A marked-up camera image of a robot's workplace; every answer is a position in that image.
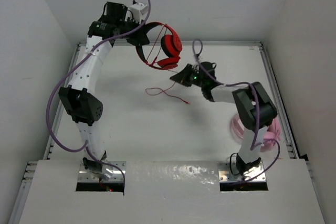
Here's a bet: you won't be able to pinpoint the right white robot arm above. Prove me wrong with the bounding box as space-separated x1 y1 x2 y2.
170 61 278 175

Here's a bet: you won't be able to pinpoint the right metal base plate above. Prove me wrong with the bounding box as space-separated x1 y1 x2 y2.
217 161 266 183

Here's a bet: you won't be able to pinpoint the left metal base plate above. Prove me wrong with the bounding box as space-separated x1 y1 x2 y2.
77 159 127 183

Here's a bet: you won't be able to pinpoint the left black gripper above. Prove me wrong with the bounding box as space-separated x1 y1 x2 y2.
115 17 148 46

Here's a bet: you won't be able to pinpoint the aluminium table frame rail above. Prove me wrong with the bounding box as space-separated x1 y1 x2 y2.
9 42 323 223

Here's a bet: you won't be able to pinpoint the pink headphones with cable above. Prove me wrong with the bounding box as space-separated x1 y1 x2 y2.
230 113 281 153

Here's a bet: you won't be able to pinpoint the metal base plate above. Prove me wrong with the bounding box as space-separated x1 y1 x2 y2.
77 159 127 183
217 161 266 183

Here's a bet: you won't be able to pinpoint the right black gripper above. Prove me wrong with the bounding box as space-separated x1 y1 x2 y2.
171 63 206 88

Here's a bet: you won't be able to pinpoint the red headphones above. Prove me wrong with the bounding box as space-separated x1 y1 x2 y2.
135 22 183 70

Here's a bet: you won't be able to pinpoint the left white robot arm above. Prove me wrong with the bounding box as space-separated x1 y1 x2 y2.
58 2 149 175

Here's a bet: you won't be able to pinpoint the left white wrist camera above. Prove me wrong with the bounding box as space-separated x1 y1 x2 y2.
128 3 149 23

